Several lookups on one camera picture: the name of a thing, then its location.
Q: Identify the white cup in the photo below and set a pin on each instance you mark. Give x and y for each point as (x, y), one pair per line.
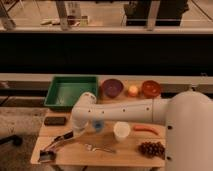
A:
(121, 131)

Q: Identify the small orange fruit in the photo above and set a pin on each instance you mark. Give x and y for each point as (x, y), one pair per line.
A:
(133, 91)

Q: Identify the silver fork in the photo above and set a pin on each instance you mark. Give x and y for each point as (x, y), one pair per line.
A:
(93, 148)

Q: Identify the bunch of dark grapes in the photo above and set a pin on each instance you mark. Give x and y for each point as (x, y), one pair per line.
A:
(152, 149)

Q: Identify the purple bowl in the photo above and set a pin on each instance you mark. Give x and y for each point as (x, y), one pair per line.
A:
(112, 87)

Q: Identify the blue cup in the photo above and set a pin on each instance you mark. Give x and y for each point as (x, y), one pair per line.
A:
(98, 125)

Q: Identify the green plastic tray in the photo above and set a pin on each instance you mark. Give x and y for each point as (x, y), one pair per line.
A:
(64, 91)

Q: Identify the orange bowl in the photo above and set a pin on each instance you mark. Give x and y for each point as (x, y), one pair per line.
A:
(151, 89)

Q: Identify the black rectangular block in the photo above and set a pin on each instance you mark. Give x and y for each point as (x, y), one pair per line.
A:
(54, 121)

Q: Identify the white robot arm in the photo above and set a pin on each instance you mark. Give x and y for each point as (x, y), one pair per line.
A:
(188, 118)

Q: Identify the black handled brush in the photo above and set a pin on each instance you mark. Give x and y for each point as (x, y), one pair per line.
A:
(48, 154)

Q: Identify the orange carrot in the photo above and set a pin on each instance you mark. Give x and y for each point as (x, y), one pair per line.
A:
(145, 128)

